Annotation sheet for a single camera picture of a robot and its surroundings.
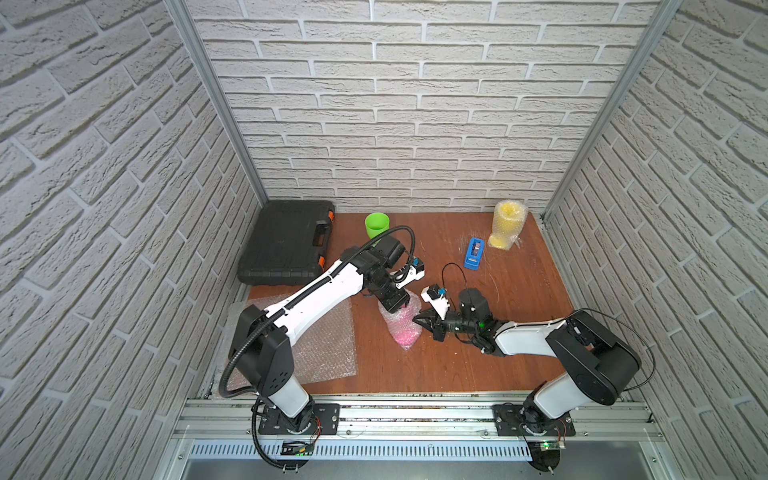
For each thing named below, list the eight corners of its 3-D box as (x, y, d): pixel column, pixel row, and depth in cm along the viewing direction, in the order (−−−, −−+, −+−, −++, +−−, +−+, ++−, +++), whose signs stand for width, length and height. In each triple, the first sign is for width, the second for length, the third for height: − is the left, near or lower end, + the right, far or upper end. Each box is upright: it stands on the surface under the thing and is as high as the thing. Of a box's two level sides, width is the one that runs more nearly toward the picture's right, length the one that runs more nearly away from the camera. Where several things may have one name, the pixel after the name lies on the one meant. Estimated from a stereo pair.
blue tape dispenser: (462, 267, 106) (465, 259, 102) (467, 244, 112) (470, 236, 108) (477, 271, 105) (481, 263, 101) (481, 248, 111) (485, 240, 107)
